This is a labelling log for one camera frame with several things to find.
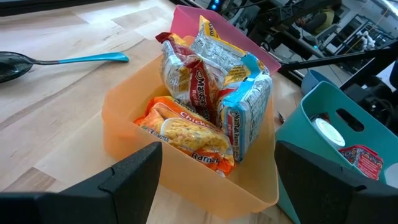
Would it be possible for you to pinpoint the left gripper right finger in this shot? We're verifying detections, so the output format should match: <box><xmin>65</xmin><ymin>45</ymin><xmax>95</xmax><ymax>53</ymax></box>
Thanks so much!
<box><xmin>275</xmin><ymin>140</ymin><xmax>364</xmax><ymax>224</ymax></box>

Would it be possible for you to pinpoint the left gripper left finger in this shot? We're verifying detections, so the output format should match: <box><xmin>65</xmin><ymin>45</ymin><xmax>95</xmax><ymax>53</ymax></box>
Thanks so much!
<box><xmin>62</xmin><ymin>142</ymin><xmax>163</xmax><ymax>224</ymax></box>

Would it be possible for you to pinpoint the red spice jar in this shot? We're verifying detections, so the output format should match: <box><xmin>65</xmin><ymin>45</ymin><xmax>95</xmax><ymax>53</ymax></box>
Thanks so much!
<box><xmin>338</xmin><ymin>144</ymin><xmax>384</xmax><ymax>181</ymax></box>

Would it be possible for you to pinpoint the white-capped bottle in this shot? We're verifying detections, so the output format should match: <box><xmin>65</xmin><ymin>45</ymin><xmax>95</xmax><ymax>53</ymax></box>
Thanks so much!
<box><xmin>310</xmin><ymin>117</ymin><xmax>346</xmax><ymax>151</ymax></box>

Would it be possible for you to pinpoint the orange ramen packet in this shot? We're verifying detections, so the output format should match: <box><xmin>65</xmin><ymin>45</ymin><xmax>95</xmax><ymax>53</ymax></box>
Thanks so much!
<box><xmin>133</xmin><ymin>95</ymin><xmax>236</xmax><ymax>177</ymax></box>

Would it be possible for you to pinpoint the blue ramen packet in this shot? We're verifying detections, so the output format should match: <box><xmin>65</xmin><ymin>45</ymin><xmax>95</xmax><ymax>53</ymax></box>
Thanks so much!
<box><xmin>216</xmin><ymin>52</ymin><xmax>274</xmax><ymax>163</ymax></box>

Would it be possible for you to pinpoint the red ramen packet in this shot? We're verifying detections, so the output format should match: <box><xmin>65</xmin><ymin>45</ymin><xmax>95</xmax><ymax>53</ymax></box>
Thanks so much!
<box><xmin>155</xmin><ymin>32</ymin><xmax>229</xmax><ymax>124</ymax></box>

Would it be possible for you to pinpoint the yellow ramen packet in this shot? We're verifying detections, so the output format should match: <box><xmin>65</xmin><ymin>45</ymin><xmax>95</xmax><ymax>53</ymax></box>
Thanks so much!
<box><xmin>190</xmin><ymin>15</ymin><xmax>270</xmax><ymax>91</ymax></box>

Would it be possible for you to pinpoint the orange plastic bin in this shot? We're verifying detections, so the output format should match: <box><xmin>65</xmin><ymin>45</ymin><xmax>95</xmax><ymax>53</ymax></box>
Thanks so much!
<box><xmin>101</xmin><ymin>35</ymin><xmax>280</xmax><ymax>218</ymax></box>

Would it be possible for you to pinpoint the teal plastic bin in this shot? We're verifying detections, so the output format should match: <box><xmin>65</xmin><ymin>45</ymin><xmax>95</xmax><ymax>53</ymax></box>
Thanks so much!
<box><xmin>275</xmin><ymin>81</ymin><xmax>398</xmax><ymax>224</ymax></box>

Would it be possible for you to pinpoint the blue bowl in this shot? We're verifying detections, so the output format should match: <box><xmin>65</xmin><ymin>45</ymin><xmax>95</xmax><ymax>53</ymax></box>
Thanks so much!
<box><xmin>300</xmin><ymin>69</ymin><xmax>338</xmax><ymax>96</ymax></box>

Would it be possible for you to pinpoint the pink plastic bin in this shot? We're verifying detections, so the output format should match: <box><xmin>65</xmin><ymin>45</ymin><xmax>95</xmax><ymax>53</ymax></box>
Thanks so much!
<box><xmin>170</xmin><ymin>4</ymin><xmax>282</xmax><ymax>75</ymax></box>

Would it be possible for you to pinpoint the person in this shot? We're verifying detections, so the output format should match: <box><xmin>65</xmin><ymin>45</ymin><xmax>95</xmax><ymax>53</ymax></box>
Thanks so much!
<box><xmin>297</xmin><ymin>0</ymin><xmax>343</xmax><ymax>35</ymax></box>

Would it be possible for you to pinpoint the black aluminium rig frame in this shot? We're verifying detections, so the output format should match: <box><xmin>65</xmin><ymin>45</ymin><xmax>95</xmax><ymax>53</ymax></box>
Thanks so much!
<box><xmin>278</xmin><ymin>40</ymin><xmax>398</xmax><ymax>91</ymax></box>

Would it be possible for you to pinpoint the black spoon with blue handle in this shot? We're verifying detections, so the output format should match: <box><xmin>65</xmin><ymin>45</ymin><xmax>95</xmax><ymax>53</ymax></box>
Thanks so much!
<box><xmin>0</xmin><ymin>51</ymin><xmax>130</xmax><ymax>84</ymax></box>

